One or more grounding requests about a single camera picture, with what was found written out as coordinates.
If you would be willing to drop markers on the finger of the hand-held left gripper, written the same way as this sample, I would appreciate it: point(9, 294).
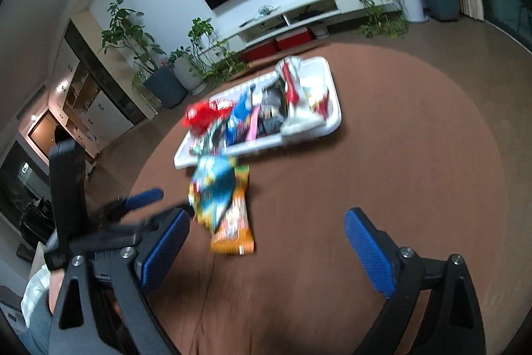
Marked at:
point(143, 197)

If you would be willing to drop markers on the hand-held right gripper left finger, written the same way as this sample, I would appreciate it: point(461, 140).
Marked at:
point(166, 251)

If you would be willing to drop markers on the white plastic tray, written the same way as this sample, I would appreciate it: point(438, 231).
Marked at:
point(316, 66)

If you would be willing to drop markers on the pink snack packet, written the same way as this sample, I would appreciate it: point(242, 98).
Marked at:
point(252, 128)

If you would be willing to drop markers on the red white fruit print packet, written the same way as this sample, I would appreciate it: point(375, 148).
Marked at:
point(322, 103)

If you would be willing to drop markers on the person's grey trousers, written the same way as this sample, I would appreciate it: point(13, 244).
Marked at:
point(33, 334)

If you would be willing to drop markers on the white television cabinet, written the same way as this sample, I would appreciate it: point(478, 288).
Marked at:
point(351, 1)

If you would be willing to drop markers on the white red snack packet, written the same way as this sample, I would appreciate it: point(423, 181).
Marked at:
point(293, 89)

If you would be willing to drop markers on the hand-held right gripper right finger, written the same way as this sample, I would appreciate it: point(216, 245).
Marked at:
point(368, 251)

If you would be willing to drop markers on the teal panda print packet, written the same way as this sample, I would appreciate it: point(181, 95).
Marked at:
point(214, 188)

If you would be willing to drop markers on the green snack bar packet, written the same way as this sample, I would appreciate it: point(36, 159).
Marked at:
point(208, 141)

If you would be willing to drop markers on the leafy plant in dark pot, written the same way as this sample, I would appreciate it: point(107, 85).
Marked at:
point(166, 89)

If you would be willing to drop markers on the small plant in white pot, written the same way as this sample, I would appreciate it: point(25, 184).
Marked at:
point(187, 74)

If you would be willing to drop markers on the red storage box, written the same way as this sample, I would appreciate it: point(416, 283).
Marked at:
point(259, 51)
point(293, 39)

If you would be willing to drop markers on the black snack packet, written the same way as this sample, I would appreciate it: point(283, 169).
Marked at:
point(270, 118)

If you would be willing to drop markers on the white cupboard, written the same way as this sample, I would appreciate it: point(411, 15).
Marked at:
point(104, 113)

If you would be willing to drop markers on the person's left forearm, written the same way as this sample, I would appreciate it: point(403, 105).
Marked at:
point(37, 288)

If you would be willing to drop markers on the blue snack packet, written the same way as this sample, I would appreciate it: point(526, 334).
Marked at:
point(239, 113)

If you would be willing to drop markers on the orange yellow snack packet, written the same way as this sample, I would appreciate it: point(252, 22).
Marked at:
point(237, 230)

